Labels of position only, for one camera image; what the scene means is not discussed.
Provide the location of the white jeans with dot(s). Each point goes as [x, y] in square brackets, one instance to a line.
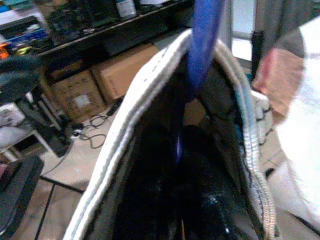
[140, 100]

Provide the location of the black shelf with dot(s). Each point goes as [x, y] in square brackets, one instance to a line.
[125, 32]

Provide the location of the black upright device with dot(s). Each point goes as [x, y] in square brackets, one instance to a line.
[257, 50]

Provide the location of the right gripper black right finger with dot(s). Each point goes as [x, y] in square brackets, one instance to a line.
[207, 195]

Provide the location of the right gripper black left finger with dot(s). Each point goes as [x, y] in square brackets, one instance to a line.
[152, 180]

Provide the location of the printed cardboard box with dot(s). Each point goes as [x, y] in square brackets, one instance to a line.
[65, 85]

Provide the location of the purple plastic hanger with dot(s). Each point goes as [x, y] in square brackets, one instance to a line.
[205, 37]

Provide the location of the white bottle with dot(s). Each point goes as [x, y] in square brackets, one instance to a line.
[126, 8]

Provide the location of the white-framed glass door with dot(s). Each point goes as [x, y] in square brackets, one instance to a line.
[241, 47]

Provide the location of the white hanging shirt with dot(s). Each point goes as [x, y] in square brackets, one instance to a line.
[305, 125]

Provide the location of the plain cardboard box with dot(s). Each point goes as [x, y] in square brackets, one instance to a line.
[120, 75]

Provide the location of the grey curtain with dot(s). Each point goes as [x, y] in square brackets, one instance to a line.
[282, 20]

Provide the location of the black power strip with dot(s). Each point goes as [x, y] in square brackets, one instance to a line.
[114, 107]

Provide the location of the black office chair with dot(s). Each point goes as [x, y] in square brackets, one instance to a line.
[17, 195]

